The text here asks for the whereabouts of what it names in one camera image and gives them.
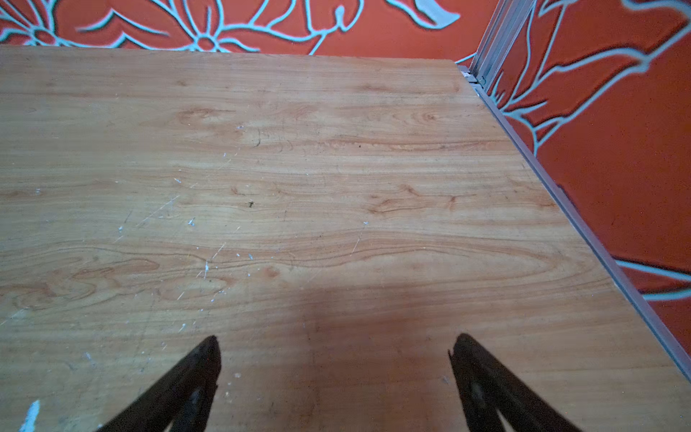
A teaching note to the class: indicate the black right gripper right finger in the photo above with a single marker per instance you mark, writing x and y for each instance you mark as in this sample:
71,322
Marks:
491,395

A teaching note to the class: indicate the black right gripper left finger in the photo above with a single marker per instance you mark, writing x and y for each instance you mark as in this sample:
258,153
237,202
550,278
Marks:
181,400

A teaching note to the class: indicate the aluminium table edge rail right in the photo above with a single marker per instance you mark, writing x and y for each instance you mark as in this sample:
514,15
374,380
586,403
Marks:
676,352

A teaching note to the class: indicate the aluminium frame post right rear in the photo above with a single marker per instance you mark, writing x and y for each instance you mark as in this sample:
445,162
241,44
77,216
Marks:
498,39

